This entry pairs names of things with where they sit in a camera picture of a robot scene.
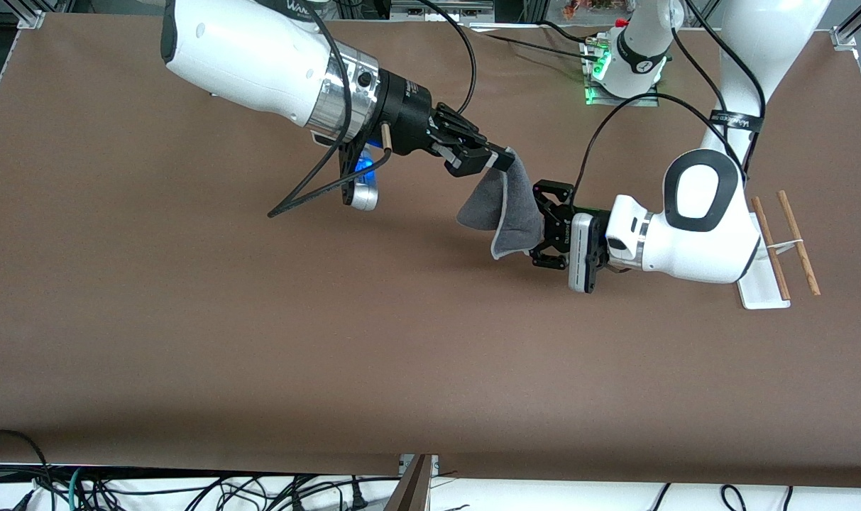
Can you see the aluminium profile bar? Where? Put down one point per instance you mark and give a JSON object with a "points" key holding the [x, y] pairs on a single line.
{"points": [[412, 490]]}

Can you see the white connector strip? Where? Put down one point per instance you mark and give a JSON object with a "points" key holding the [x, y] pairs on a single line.
{"points": [[439, 15]]}

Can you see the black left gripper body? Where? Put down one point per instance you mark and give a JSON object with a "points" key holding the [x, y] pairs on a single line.
{"points": [[559, 228]]}

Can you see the metal table corner bracket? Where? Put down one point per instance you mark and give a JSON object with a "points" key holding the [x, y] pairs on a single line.
{"points": [[31, 20], [845, 39]]}

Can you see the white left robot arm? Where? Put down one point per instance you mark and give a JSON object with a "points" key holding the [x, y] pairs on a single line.
{"points": [[700, 227]]}

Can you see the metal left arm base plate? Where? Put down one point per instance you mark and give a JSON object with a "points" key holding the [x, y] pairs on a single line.
{"points": [[650, 101]]}

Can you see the white rack with wooden bars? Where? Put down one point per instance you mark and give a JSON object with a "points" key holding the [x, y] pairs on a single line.
{"points": [[799, 255]]}

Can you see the pink and grey towel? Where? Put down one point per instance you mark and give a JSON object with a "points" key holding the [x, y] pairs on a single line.
{"points": [[515, 213]]}

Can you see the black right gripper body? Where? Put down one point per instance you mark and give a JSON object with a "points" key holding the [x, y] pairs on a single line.
{"points": [[407, 118]]}

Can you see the orange object behind table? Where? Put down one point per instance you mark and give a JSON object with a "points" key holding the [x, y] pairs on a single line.
{"points": [[586, 7]]}

